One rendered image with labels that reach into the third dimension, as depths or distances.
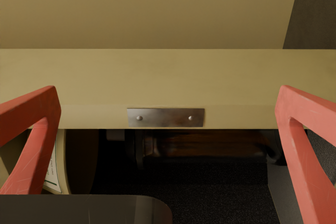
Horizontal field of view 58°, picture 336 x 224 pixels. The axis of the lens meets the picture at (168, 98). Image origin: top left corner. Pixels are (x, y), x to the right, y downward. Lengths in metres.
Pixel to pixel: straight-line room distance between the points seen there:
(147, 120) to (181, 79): 0.06
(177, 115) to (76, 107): 0.09
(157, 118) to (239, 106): 0.08
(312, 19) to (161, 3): 0.30
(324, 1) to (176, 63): 0.32
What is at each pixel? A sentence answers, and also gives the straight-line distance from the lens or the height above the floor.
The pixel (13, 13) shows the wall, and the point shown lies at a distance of 0.77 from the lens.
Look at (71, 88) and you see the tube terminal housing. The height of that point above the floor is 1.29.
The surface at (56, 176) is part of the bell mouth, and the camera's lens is 0.39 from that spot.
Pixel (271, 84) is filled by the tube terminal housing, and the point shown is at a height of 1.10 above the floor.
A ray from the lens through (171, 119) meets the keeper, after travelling 0.28.
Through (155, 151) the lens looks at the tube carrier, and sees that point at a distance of 0.41.
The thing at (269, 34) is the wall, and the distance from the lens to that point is 0.75.
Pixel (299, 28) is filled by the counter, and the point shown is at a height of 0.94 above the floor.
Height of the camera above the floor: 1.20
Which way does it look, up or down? level
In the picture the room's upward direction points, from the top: 90 degrees counter-clockwise
